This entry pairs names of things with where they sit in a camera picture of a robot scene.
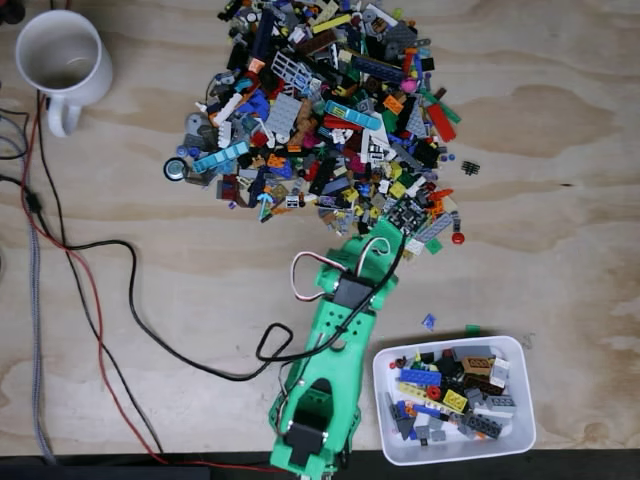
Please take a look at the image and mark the grey long Lego plate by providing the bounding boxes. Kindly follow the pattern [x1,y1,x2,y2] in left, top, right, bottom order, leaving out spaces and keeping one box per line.
[418,212,455,244]

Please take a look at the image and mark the white printed Lego panel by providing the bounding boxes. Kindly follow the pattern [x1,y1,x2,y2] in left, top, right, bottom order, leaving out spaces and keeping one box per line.
[359,127,391,164]

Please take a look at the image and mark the grey Lego wedge plate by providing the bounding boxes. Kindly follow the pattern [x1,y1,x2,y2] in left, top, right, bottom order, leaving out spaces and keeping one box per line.
[404,104,430,140]

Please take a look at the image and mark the light blue printed Lego piece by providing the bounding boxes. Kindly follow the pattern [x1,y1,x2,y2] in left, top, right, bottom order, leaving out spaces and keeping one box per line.
[324,99,382,132]

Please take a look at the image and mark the red long Lego plate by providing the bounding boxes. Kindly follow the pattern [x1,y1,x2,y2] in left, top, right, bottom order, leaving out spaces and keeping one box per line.
[425,102,459,144]

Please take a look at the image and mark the green long Lego plate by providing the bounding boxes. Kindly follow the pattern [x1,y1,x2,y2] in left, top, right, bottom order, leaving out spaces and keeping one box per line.
[419,88,462,125]

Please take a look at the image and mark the dark grey Lego brick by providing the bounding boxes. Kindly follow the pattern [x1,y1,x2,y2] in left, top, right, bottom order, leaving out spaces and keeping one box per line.
[451,345,496,361]

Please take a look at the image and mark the large grey Lego plate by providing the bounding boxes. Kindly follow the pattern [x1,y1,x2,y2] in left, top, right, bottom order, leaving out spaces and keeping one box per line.
[264,93,304,137]

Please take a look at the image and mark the tan Lego brick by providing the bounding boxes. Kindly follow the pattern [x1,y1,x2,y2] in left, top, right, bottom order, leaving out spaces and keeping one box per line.
[460,355,496,374]

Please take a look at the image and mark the dark blue long Lego plate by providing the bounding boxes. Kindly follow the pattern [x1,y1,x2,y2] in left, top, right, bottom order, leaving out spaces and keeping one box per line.
[351,54,405,84]

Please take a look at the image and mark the dark brown Lego brick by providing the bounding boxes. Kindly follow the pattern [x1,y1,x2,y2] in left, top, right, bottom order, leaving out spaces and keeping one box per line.
[462,373,494,394]

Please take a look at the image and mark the light grey Lego brick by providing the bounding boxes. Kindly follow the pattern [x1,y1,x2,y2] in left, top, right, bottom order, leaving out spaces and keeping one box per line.
[488,357,511,389]

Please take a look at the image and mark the light blue long Lego brick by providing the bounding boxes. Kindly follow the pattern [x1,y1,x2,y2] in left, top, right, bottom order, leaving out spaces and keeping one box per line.
[192,141,250,175]

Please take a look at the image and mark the large dark grey Lego piece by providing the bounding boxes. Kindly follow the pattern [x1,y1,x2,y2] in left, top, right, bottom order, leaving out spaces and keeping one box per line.
[382,22,419,59]

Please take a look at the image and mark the brown Lego plate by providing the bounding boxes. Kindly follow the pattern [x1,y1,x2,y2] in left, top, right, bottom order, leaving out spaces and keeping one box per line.
[294,34,337,57]

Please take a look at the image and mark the white Lego lattice window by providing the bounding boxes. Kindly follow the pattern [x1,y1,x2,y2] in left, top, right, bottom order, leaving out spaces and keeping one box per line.
[270,51,311,86]

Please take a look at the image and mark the dark grey Lego plate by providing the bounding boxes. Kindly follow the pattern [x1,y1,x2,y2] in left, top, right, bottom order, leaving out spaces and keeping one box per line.
[464,413,504,440]

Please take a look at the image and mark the grey Lego dish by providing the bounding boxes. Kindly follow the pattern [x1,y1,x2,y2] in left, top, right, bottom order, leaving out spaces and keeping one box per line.
[183,112,216,136]

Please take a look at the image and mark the white plastic bin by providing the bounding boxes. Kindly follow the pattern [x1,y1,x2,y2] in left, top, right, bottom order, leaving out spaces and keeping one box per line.
[372,334,537,467]

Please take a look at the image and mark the dark blue long Lego bar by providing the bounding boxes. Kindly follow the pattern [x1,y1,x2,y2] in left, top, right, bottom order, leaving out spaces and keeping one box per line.
[251,7,276,61]

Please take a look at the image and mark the white ceramic mug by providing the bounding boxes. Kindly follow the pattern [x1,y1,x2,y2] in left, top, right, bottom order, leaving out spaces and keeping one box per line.
[14,9,114,139]

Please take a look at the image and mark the black object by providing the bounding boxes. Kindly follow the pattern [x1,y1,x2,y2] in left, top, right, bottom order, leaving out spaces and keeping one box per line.
[0,0,26,24]

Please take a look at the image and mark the black camera circuit board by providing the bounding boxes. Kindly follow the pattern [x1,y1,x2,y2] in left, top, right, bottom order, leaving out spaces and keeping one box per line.
[385,197,426,234]

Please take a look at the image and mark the white wire loop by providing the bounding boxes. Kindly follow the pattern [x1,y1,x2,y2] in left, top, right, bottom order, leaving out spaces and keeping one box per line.
[357,237,392,276]

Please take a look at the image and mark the white red servo wire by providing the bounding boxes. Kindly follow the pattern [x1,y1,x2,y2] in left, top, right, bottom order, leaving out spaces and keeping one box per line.
[291,251,346,303]

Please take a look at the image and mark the thick black cable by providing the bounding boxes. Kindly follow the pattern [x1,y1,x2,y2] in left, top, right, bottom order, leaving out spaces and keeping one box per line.
[64,219,407,382]

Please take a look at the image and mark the thin black cable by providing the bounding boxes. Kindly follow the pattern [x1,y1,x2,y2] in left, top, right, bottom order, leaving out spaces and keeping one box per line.
[37,94,166,454]

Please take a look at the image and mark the black cable with connector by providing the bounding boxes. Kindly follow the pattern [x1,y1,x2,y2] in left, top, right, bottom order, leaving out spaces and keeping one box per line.
[0,172,46,236]

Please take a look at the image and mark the grey braided cable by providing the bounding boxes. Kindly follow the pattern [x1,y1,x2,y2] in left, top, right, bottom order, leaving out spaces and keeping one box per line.
[27,219,56,464]

